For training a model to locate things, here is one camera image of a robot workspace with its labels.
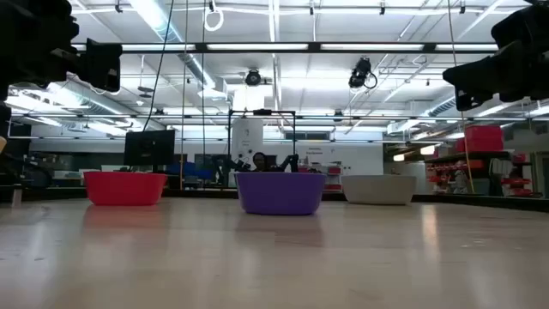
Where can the black overhead camera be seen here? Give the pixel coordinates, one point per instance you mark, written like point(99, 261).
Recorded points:
point(359, 73)

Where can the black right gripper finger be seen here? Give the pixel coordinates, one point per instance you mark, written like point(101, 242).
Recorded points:
point(472, 98)
point(480, 68)

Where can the round black ceiling fixture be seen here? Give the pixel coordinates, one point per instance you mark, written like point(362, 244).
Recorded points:
point(253, 77)

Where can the black background rig frame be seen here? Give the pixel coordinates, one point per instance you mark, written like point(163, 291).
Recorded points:
point(261, 112)

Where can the person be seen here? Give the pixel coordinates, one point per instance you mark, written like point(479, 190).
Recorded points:
point(259, 162)

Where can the black background robot arm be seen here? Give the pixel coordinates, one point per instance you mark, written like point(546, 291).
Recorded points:
point(289, 163)
point(238, 165)

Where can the red storage bin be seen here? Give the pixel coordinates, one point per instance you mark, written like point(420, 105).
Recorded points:
point(482, 138)

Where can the blue-purple plastic bowl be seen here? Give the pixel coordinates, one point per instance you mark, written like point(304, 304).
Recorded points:
point(279, 193)

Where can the white cylindrical tank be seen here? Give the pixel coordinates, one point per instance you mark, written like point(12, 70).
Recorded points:
point(247, 139)

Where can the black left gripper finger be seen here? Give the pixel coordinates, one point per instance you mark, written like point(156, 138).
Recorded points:
point(103, 64)

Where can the silver ventilation duct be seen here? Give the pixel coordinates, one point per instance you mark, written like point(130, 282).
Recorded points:
point(188, 60)

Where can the black computer monitor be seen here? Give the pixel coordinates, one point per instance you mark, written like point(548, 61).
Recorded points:
point(149, 147)

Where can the light grey plastic bowl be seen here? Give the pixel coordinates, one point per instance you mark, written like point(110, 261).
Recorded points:
point(379, 189)

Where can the dark storage shelf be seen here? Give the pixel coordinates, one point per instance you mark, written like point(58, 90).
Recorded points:
point(467, 158)

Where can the black frame top beam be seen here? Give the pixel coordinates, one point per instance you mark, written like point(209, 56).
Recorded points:
point(313, 47)

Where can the red plastic bowl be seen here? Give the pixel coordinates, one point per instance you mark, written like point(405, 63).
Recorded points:
point(124, 189)

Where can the yellow pole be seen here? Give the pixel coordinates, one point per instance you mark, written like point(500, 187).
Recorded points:
point(461, 107)

